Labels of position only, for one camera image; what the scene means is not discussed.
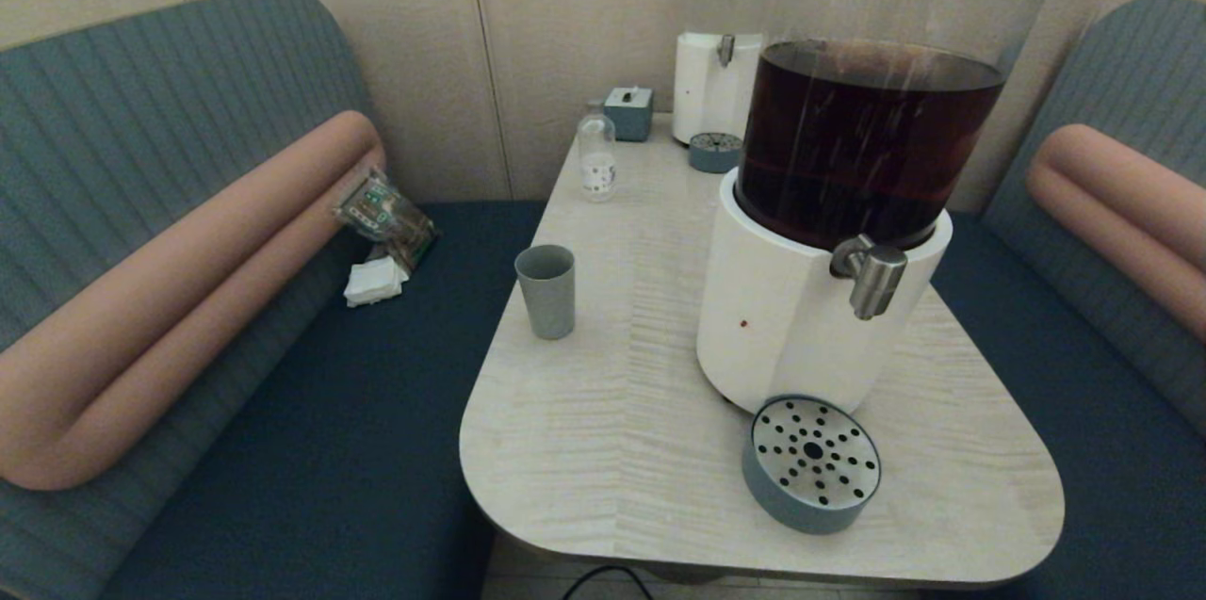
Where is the small grey-blue box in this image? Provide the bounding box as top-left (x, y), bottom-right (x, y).
top-left (604, 87), bottom-right (655, 143)

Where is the large steel dispenser tap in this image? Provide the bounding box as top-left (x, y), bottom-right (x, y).
top-left (829, 235), bottom-right (909, 321)

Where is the large round perforated drip tray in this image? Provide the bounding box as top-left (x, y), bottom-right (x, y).
top-left (741, 395), bottom-right (883, 536)

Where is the small clear bottle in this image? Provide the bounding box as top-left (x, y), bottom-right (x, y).
top-left (577, 100), bottom-right (618, 203)

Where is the white folded napkin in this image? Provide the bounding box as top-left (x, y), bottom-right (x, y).
top-left (343, 255), bottom-right (410, 308)

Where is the small round perforated drip tray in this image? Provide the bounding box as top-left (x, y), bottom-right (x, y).
top-left (688, 132), bottom-right (745, 174)

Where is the green snack packet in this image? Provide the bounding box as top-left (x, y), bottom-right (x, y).
top-left (333, 169), bottom-right (440, 273)

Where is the dark blue seat cushion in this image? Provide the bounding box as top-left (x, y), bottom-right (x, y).
top-left (99, 200), bottom-right (547, 600)
top-left (919, 214), bottom-right (1206, 600)

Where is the grey-blue plastic cup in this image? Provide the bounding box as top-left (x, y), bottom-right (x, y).
top-left (513, 244), bottom-right (577, 341)

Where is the small clear dispenser white base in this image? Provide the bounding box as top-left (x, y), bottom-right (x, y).
top-left (672, 0), bottom-right (785, 147)

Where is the black floor cable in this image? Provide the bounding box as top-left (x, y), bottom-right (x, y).
top-left (562, 565), bottom-right (654, 600)

